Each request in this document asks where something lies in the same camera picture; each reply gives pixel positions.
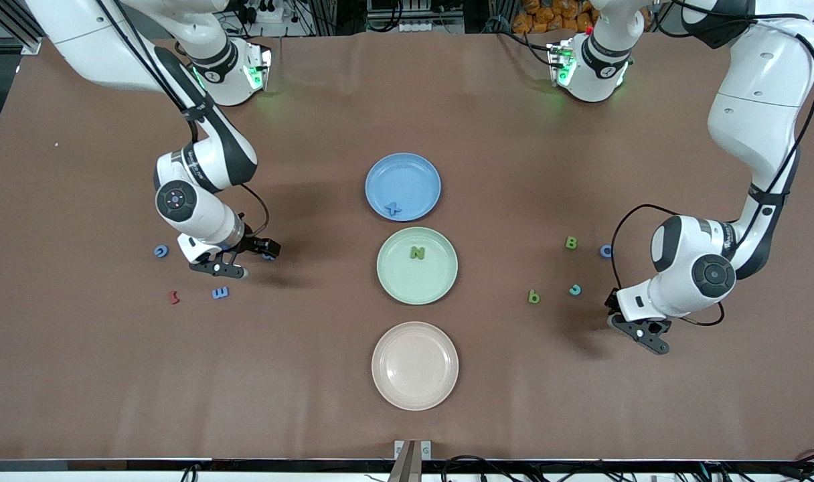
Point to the green letter N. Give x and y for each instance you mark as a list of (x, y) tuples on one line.
[(418, 253)]

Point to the orange fruit pile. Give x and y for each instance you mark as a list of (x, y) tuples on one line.
[(551, 17)]

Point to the green letter P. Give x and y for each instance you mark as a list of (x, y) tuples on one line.
[(533, 298)]

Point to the teal letter C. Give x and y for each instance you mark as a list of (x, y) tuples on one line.
[(579, 290)]

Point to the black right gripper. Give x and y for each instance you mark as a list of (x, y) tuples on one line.
[(252, 243)]

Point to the brown table cover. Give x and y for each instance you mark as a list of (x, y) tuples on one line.
[(179, 375)]

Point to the beige plate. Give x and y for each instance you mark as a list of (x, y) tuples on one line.
[(415, 365)]

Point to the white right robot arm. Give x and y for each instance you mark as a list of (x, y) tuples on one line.
[(179, 201)]

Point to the white power strip with plugs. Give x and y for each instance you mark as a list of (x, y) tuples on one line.
[(266, 12)]

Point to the blue letter X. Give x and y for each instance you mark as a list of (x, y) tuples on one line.
[(394, 209)]

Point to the green plate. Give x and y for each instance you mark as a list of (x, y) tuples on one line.
[(407, 288)]

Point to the blue letter E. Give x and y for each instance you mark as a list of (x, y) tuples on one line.
[(220, 292)]

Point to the aluminium frame post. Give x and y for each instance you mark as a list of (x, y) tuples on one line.
[(19, 40)]

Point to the green letter B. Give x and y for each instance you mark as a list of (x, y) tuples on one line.
[(571, 242)]

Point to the metal table edge rail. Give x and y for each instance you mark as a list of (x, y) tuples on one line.
[(112, 464)]

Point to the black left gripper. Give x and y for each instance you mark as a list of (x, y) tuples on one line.
[(610, 300)]

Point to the blue letter C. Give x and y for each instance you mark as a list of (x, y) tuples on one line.
[(156, 252)]

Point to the blue letter O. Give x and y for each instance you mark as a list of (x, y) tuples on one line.
[(602, 252)]

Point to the blue plate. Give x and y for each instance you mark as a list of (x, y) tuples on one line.
[(407, 177)]

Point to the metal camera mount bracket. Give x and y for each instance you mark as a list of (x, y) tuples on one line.
[(412, 458)]

